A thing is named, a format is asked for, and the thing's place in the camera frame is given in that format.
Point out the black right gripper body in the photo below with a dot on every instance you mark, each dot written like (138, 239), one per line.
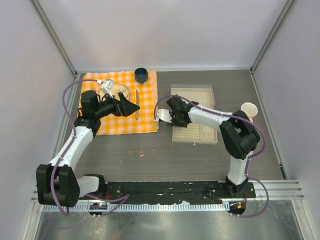
(173, 116)

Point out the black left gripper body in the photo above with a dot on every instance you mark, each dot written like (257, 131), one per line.
(119, 106)

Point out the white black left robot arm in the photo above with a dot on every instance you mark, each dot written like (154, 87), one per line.
(56, 181)

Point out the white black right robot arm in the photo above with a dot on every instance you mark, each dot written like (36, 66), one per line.
(239, 136)

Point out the beige jewelry drawer tray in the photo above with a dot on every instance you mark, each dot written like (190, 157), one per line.
(195, 133)

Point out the beige jewelry box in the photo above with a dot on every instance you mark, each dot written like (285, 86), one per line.
(201, 93)

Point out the gold knife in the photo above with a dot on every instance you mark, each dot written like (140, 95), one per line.
(137, 113)

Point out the bird pattern ceramic plate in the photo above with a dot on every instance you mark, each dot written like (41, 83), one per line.
(120, 88)

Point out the yellow white checkered cloth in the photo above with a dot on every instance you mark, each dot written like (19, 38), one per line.
(135, 101)

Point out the dark blue ceramic mug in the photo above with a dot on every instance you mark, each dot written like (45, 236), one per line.
(141, 75)

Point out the pink ceramic mug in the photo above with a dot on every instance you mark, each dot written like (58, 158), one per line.
(250, 110)

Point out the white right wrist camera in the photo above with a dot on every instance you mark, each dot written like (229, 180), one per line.
(163, 115)

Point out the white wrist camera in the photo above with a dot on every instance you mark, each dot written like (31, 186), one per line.
(163, 115)
(106, 88)

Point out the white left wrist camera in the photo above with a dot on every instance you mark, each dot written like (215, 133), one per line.
(106, 88)

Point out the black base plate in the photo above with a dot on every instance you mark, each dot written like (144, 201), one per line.
(174, 192)

